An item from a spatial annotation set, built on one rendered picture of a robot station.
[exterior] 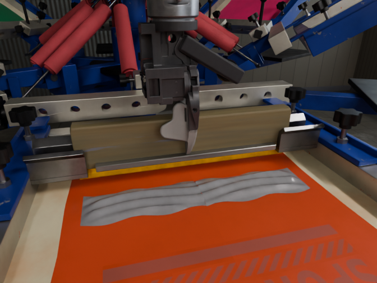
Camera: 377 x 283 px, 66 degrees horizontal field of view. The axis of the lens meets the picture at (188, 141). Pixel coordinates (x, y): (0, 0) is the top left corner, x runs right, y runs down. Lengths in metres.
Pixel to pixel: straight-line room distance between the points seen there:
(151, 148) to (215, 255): 0.21
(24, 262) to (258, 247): 0.28
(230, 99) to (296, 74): 4.12
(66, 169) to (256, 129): 0.33
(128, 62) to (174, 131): 0.48
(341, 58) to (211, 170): 4.75
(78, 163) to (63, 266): 0.16
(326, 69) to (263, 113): 4.59
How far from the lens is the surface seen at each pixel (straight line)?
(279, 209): 0.46
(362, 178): 0.54
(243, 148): 0.53
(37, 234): 0.45
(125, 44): 0.97
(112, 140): 0.48
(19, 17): 1.89
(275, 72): 4.68
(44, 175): 0.50
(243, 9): 1.90
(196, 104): 0.44
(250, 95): 0.77
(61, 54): 1.06
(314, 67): 4.98
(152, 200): 0.45
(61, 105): 0.70
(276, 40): 0.89
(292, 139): 0.57
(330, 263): 0.40
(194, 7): 0.44
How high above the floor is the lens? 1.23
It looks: 25 degrees down
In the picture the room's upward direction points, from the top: straight up
